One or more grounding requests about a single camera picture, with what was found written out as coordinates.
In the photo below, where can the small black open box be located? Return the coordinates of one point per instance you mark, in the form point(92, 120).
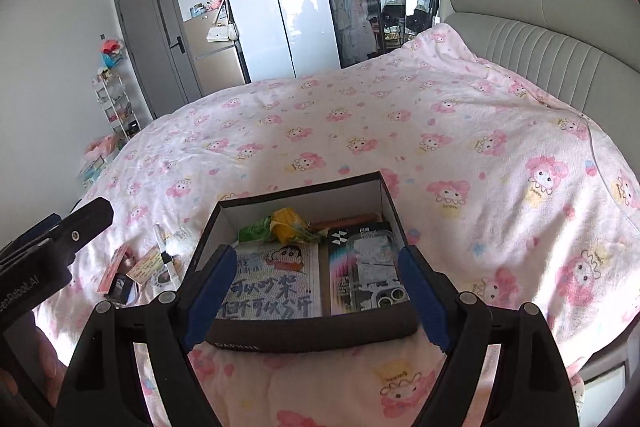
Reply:
point(120, 289)

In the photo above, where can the red plush toy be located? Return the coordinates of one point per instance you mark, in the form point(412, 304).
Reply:
point(111, 52)

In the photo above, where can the packaged yellow corn cob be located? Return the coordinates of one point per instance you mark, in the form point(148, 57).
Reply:
point(287, 222)

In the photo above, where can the person's left hand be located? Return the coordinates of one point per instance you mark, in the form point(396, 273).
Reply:
point(47, 357)

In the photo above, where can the clear cartoon phone case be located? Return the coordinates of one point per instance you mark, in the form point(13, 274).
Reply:
point(375, 262)

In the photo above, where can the white handbag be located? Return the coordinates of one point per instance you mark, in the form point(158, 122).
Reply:
point(220, 34)

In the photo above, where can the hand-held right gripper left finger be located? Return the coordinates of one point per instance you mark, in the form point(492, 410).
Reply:
point(210, 297)

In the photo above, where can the pink printed blanket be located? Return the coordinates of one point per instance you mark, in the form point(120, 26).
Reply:
point(350, 132)

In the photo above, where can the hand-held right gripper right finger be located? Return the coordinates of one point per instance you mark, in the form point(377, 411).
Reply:
point(425, 302)

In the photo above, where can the cartoon picture board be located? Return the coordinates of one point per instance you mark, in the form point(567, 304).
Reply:
point(270, 292)

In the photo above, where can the grey padded headboard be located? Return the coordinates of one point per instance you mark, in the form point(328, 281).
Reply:
point(550, 42)

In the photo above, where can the wooden comb with white tassel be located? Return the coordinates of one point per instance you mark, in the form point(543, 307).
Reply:
point(345, 221)

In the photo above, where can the beige cabinet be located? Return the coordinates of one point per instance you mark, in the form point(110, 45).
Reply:
point(215, 62)

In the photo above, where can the grey door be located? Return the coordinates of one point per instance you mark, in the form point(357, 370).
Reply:
point(150, 47)

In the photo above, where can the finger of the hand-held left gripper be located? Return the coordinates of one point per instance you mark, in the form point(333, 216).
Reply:
point(82, 227)
point(30, 234)

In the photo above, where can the dark screen protector box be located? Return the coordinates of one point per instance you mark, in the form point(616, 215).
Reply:
point(340, 277)

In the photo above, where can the black shoe box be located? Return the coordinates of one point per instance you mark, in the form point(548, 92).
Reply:
point(300, 334)

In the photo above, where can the red printed card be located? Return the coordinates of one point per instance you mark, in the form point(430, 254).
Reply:
point(114, 269)

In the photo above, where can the beige card in plastic sleeve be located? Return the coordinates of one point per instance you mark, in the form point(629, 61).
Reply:
point(147, 267)

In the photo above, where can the pile of pink toys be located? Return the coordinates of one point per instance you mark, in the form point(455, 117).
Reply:
point(97, 159)

